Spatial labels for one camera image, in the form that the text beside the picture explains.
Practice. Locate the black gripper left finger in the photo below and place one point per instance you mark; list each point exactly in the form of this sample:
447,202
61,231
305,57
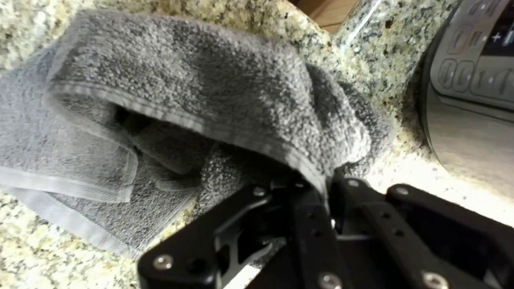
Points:
310,240

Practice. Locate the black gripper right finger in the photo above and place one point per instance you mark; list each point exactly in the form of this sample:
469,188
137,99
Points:
407,234

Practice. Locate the grey towel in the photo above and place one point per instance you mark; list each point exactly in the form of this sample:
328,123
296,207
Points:
187,85

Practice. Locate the steel pressure cooker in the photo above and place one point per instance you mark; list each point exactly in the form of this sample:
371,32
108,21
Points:
471,106

